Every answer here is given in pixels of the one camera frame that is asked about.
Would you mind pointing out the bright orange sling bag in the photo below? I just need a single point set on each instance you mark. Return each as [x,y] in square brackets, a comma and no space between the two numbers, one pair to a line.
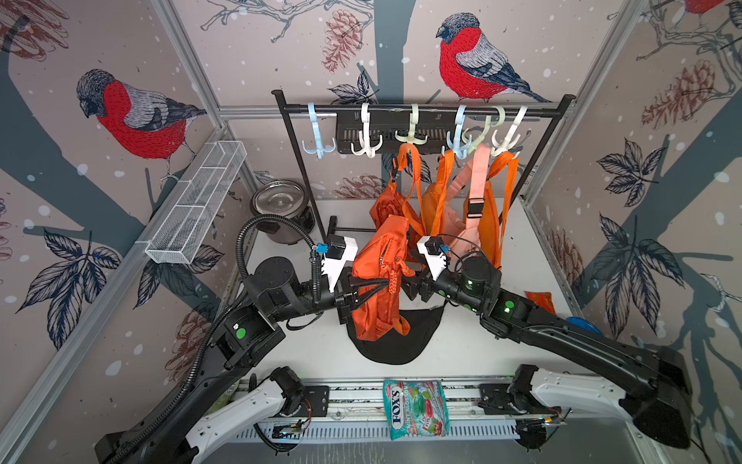
[508,163]

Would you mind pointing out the light green hook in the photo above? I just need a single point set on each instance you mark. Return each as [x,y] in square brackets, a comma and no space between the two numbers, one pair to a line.
[411,136]
[488,124]

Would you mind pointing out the pink sling bag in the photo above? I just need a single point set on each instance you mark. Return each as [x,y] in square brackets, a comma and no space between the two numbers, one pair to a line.
[472,230]

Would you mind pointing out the white hook far right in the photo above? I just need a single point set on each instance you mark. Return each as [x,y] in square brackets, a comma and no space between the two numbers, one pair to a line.
[511,138]

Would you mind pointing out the white hook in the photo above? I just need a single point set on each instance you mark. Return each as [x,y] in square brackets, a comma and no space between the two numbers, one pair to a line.
[511,138]
[366,148]

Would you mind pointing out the light blue hook far left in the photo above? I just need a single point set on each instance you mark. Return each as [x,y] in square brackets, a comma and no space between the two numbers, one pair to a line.
[320,149]

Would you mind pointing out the white wire mesh basket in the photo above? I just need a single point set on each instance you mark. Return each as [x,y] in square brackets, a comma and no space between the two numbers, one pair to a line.
[186,225]

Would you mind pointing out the blue lidded container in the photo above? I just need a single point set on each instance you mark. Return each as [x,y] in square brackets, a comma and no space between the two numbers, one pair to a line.
[584,324]

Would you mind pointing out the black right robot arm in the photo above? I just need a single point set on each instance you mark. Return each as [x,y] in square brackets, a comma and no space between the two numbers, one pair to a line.
[649,389]

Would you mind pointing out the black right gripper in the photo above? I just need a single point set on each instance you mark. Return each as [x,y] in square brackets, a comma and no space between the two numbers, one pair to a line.
[418,282]

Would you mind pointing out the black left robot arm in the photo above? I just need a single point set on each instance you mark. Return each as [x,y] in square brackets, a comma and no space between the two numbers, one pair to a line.
[180,429]

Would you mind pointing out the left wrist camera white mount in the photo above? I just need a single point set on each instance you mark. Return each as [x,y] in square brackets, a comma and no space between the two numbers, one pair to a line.
[335,253]

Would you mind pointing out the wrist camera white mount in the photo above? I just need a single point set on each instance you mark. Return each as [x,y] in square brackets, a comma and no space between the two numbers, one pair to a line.
[335,253]
[435,253]

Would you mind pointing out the black sling bag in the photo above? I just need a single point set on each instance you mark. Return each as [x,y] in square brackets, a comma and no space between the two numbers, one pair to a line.
[395,349]

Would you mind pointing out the light blue hook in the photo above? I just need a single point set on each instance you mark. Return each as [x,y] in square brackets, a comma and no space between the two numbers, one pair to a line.
[320,149]
[457,142]

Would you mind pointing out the steel rice cooker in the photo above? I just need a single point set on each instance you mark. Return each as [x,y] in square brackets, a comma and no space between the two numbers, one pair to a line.
[288,199]

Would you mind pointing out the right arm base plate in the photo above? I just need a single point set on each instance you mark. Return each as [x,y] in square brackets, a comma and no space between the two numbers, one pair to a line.
[497,400]

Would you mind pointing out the black perforated wall shelf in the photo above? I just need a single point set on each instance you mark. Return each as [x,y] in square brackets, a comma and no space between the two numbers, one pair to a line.
[393,127]

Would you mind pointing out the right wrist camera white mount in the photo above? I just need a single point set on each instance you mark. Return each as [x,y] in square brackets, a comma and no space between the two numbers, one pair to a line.
[435,253]

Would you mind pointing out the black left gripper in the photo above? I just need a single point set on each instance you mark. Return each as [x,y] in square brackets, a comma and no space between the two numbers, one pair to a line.
[346,291]

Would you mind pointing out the light green hook middle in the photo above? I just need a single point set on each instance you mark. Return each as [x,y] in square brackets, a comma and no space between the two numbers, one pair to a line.
[411,136]

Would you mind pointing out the black clothes rack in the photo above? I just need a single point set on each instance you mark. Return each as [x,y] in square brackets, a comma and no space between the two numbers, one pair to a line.
[286,110]

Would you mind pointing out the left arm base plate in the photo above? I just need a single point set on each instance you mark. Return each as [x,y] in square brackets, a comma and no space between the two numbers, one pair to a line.
[313,403]

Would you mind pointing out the Fox's candy bag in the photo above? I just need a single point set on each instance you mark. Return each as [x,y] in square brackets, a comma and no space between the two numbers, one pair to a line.
[415,409]

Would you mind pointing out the red snack packet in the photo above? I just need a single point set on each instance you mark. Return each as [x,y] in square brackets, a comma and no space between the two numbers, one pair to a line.
[543,299]

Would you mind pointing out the small circuit board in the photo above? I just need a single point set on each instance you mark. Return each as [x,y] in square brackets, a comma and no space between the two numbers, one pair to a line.
[287,431]

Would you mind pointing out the dark orange backpack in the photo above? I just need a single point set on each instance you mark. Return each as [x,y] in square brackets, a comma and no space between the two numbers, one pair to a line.
[393,203]

